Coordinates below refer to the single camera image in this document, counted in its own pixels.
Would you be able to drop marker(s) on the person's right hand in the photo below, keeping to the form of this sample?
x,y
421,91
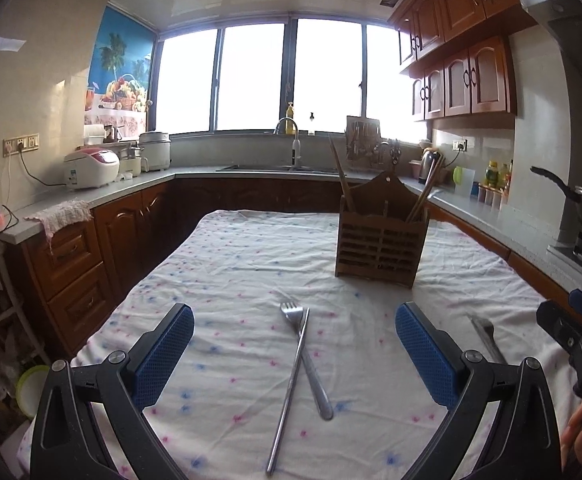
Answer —
x,y
571,438

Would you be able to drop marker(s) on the white floral tablecloth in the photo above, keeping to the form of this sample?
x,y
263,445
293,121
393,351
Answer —
x,y
218,413

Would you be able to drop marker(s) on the green drink bottle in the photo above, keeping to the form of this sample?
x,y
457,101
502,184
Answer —
x,y
492,177

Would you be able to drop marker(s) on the wooden chopstick long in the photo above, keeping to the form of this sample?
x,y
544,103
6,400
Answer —
x,y
436,166

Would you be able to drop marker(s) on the red white rice cooker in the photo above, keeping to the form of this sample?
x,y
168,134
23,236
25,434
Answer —
x,y
91,167

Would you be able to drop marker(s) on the yellow dish soap bottle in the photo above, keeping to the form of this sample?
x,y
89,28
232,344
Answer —
x,y
289,120

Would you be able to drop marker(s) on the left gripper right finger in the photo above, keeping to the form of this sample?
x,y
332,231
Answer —
x,y
523,442

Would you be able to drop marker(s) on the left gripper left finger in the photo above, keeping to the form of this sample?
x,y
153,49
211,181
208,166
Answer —
x,y
67,443

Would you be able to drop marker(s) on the wooden utensil holder box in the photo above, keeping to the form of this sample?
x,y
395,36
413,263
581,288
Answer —
x,y
382,230

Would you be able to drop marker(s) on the steel electric kettle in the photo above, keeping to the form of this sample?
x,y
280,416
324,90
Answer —
x,y
429,159

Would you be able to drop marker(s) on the upper wooden cabinets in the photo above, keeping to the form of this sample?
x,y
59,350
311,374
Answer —
x,y
457,55

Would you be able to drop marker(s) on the pink dish cloth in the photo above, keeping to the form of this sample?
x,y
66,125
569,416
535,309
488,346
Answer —
x,y
55,218

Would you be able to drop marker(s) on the tropical fruit poster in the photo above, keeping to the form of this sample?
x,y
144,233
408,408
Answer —
x,y
118,80

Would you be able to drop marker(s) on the wall power outlet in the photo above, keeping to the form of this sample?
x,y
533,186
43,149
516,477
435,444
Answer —
x,y
21,144

